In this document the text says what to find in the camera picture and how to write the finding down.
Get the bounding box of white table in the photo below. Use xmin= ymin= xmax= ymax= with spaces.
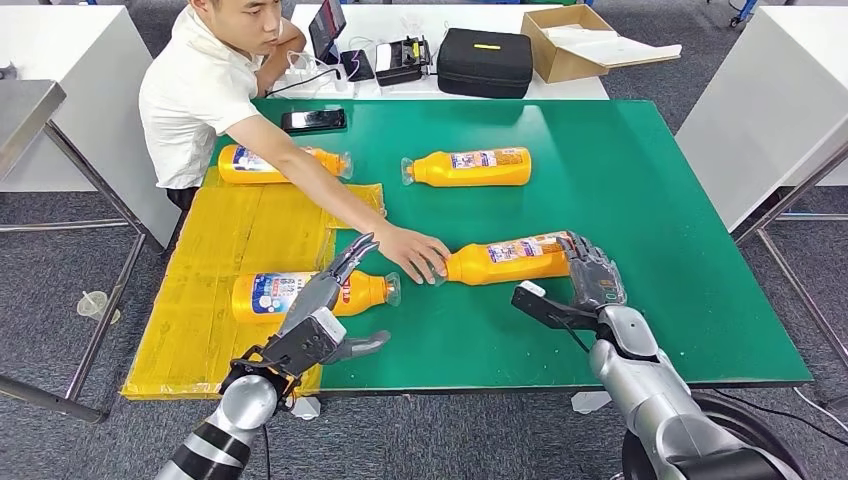
xmin=264 ymin=3 xmax=611 ymax=102

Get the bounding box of black smartphone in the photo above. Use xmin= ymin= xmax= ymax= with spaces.
xmin=280 ymin=108 xmax=348 ymax=136

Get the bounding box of white floor cable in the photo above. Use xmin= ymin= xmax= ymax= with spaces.
xmin=793 ymin=386 xmax=848 ymax=435

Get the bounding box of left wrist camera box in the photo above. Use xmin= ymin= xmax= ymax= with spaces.
xmin=260 ymin=305 xmax=349 ymax=380

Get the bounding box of white power strip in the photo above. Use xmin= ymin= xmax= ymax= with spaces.
xmin=268 ymin=62 xmax=356 ymax=101

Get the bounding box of person's right hand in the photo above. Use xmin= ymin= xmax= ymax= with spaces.
xmin=377 ymin=223 xmax=453 ymax=286

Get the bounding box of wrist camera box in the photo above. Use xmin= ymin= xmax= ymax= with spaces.
xmin=510 ymin=280 xmax=601 ymax=333
xmin=260 ymin=305 xmax=349 ymax=380

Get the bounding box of person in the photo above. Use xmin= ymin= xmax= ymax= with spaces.
xmin=137 ymin=0 xmax=453 ymax=286

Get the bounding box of white charger cable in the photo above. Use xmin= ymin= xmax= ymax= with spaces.
xmin=286 ymin=49 xmax=364 ymax=81

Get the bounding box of steel table frame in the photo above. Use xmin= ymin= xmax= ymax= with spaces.
xmin=731 ymin=142 xmax=848 ymax=372

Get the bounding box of black floor cable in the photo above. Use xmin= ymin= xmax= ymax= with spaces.
xmin=712 ymin=389 xmax=848 ymax=448

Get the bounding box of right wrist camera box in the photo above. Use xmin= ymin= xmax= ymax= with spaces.
xmin=510 ymin=280 xmax=601 ymax=333

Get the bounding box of dark tablet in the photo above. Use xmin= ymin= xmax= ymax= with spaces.
xmin=307 ymin=0 xmax=348 ymax=66

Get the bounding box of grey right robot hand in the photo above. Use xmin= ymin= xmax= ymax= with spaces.
xmin=559 ymin=230 xmax=627 ymax=313

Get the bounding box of black label printer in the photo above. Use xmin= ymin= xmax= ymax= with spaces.
xmin=374 ymin=36 xmax=433 ymax=87

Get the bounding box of white sheet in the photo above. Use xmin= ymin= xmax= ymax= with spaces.
xmin=541 ymin=23 xmax=684 ymax=68

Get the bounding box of black power cable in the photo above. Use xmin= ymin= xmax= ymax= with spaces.
xmin=264 ymin=68 xmax=342 ymax=99

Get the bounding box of clear plastic cup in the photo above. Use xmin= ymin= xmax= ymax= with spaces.
xmin=76 ymin=290 xmax=122 ymax=326

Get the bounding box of cardboard box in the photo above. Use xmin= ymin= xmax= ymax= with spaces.
xmin=520 ymin=4 xmax=684 ymax=85

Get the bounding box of orange detergent bottle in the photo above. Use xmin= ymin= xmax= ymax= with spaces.
xmin=217 ymin=144 xmax=354 ymax=186
xmin=430 ymin=231 xmax=572 ymax=287
xmin=400 ymin=146 xmax=533 ymax=188
xmin=231 ymin=270 xmax=403 ymax=325

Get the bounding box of steel table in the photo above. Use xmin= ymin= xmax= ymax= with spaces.
xmin=0 ymin=79 xmax=146 ymax=424

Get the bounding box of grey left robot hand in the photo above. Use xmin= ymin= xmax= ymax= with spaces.
xmin=276 ymin=233 xmax=393 ymax=366

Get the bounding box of black round stool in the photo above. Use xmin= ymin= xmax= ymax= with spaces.
xmin=621 ymin=392 xmax=806 ymax=480

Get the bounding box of dark phone with cable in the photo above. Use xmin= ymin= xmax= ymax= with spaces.
xmin=339 ymin=49 xmax=376 ymax=83

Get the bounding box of yellow tape mat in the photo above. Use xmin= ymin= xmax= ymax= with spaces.
xmin=121 ymin=165 xmax=388 ymax=402

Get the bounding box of black carrying case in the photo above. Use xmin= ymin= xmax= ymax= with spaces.
xmin=435 ymin=27 xmax=535 ymax=100

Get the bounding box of blue wheeled frame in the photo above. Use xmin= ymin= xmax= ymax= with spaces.
xmin=728 ymin=0 xmax=760 ymax=29

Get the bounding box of white desk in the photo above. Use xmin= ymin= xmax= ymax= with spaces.
xmin=0 ymin=5 xmax=181 ymax=250
xmin=674 ymin=5 xmax=848 ymax=233

